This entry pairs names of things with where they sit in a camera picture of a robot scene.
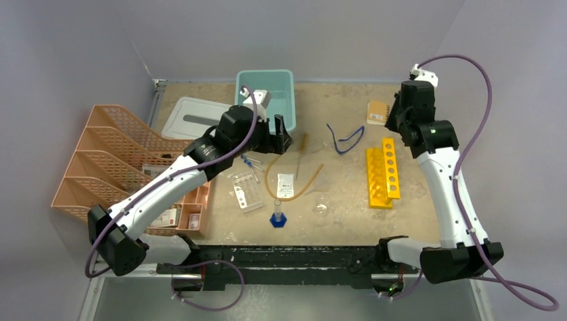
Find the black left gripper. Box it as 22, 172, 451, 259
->
232, 114, 292, 158

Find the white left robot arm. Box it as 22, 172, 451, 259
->
85, 105, 293, 278

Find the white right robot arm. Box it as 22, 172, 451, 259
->
375, 80, 504, 284

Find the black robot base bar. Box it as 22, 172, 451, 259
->
156, 241, 417, 292

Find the yellow rubber tubing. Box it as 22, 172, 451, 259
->
263, 155, 324, 202

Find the small white plastic packet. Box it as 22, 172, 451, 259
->
276, 173, 295, 199

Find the clear acrylic test tube rack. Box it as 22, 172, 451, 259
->
231, 173, 265, 213

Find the blue rubber band loop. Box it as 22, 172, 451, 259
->
326, 123, 365, 155

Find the mint green plastic bin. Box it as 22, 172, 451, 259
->
234, 69, 296, 134

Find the graduated cylinder blue base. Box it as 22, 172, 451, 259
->
269, 199, 287, 228

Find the yellow test tube rack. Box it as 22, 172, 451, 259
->
366, 137, 401, 209

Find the white plastic bin lid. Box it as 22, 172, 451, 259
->
161, 97, 230, 140

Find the small card box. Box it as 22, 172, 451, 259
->
188, 213, 201, 231

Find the peach plastic file organizer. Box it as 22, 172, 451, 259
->
51, 105, 190, 221

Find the wire test tube brush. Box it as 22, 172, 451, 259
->
295, 132, 308, 180

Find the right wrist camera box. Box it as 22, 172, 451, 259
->
409, 64, 439, 89

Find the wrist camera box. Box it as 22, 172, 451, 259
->
409, 64, 439, 89
239, 88, 271, 118

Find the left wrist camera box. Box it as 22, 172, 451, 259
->
239, 88, 271, 118

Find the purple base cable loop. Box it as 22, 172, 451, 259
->
171, 259, 246, 312

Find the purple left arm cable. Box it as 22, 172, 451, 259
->
84, 85, 259, 279

